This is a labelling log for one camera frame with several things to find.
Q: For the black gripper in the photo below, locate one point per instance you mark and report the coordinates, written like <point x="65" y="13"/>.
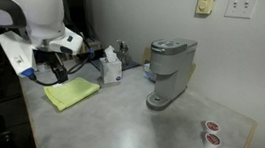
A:
<point x="45" y="59"/>

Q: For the yellow-green microfiber cloth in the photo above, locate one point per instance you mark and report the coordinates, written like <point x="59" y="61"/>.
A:
<point x="70" y="92"/>

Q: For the black monitor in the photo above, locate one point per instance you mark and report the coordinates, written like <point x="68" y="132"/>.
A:
<point x="79" y="14"/>

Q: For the blue plastic packet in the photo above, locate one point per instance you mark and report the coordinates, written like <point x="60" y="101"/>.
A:
<point x="147" y="72"/>

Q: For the grey pod coffee machine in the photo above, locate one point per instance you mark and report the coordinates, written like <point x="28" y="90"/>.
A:
<point x="170" y="68"/>

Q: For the white coffee pod red lid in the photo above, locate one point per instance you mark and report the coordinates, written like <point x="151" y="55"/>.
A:
<point x="212" y="142"/>
<point x="212" y="126"/>

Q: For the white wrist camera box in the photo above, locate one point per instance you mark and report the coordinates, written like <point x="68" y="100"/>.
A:
<point x="15" y="54"/>

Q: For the cream wall thermostat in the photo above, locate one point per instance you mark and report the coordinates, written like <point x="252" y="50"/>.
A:
<point x="205" y="3"/>

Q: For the white wall switch plate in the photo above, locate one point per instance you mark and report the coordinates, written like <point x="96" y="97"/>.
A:
<point x="241" y="6"/>

